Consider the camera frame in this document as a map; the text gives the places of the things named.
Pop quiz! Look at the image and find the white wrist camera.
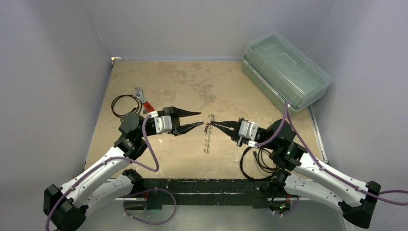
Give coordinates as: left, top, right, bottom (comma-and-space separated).
237, 120, 258, 148
148, 112, 173, 134

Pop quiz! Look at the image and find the black coiled cable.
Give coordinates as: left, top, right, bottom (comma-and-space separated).
111, 94, 143, 119
240, 145, 278, 181

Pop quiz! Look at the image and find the black coiled cable right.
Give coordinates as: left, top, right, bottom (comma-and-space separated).
240, 145, 278, 181

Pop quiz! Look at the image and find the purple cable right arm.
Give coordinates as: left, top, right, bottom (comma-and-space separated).
255, 100, 408, 206

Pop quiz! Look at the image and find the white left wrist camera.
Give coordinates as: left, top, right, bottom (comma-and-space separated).
148, 112, 173, 134

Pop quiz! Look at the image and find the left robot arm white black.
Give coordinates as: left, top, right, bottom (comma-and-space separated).
43, 106, 203, 231

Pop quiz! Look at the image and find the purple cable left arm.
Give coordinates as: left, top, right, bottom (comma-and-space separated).
44, 114, 160, 231

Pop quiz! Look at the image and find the black coiled cable left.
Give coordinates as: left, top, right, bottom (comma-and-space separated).
111, 94, 143, 119

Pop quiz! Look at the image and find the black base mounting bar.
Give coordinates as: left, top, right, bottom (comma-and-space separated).
122, 169, 298, 212

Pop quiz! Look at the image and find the large metal key organizer ring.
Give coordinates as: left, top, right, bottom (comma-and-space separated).
203, 115, 215, 156

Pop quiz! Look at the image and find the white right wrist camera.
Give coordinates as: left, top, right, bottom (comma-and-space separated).
237, 120, 258, 148

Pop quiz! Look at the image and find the clear plastic storage box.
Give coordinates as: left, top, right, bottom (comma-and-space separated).
242, 32, 332, 115

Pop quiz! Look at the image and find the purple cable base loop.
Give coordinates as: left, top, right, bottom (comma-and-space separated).
123, 188, 177, 225

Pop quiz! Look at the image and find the red adjustable wrench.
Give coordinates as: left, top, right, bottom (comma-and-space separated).
133, 87, 157, 115

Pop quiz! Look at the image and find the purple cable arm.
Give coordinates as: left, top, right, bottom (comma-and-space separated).
255, 100, 408, 206
44, 114, 160, 231

